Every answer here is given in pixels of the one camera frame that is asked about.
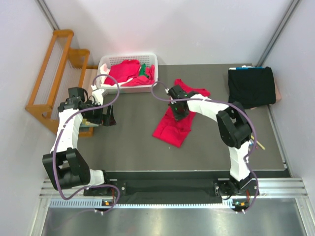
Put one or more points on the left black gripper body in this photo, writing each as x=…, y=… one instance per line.
x=105, y=119

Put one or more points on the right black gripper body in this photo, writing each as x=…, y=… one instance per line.
x=178, y=113

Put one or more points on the red t-shirt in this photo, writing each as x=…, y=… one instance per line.
x=171, y=131

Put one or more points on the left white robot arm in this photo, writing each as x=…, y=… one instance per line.
x=65, y=166

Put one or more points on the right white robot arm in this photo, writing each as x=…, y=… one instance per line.
x=235, y=132

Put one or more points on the folded black t-shirt stack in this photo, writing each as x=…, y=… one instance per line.
x=251, y=86

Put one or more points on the yellow picture book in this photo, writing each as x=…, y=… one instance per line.
x=86, y=125

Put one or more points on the brown cardboard sheet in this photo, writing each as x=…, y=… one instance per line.
x=90, y=74

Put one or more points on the white cloth in basket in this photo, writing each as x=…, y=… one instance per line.
x=115, y=71

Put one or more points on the orange wooden rack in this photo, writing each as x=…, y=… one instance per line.
x=63, y=67

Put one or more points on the red clothes in basket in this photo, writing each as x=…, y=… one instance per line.
x=130, y=69

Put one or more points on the green cloth in basket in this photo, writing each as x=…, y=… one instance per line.
x=142, y=70

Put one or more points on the white plastic laundry basket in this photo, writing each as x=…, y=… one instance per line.
x=145, y=58

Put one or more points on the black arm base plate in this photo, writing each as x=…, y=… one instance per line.
x=173, y=187

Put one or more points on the white slotted cable duct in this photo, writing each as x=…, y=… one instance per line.
x=101, y=203

